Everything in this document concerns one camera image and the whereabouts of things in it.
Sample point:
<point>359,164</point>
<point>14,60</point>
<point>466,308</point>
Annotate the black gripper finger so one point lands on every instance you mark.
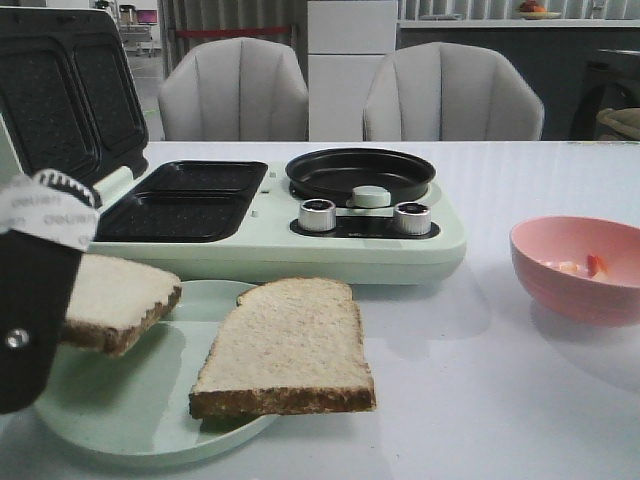
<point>48,221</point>

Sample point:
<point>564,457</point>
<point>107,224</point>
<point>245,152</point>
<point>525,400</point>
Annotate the white bread slice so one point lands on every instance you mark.
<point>289,347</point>
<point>115,301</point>

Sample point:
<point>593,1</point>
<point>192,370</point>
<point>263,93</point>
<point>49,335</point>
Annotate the green breakfast maker lid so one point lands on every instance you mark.
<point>68,99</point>

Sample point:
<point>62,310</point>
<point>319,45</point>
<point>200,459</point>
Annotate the pink plastic bowl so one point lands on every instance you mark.
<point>612,303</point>

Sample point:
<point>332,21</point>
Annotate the pink cooked shrimp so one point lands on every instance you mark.
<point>593,268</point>

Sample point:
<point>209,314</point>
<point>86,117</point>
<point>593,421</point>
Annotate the green breakfast maker base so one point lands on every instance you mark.
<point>237,220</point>

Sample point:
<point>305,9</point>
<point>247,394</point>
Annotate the light green plastic plate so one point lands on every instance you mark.
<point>134,409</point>

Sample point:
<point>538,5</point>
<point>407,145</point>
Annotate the left grey upholstered chair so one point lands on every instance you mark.
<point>239,89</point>

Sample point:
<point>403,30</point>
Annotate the grey upholstered chair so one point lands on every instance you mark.
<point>239,89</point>
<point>443,91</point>

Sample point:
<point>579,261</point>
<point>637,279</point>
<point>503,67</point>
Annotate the left silver control knob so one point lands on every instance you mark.
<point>317,215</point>

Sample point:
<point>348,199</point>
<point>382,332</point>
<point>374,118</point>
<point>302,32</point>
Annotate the silver control knob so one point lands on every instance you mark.
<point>412,218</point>
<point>317,215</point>

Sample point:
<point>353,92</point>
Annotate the black round frying pan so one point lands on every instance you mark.
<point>332,174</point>

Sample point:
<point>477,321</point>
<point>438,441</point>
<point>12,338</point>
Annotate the white refrigerator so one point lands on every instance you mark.
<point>346,42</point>

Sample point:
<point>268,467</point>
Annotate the right silver control knob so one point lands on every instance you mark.
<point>412,218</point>

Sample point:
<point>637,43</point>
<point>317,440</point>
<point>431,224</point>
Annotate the right grey upholstered chair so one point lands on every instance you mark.
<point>443,91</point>

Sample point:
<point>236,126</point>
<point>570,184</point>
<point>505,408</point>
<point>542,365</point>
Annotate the fruit plate on counter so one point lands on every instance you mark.
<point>533,10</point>

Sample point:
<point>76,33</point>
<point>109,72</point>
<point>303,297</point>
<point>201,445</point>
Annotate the beige cushion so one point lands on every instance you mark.
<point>625,122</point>

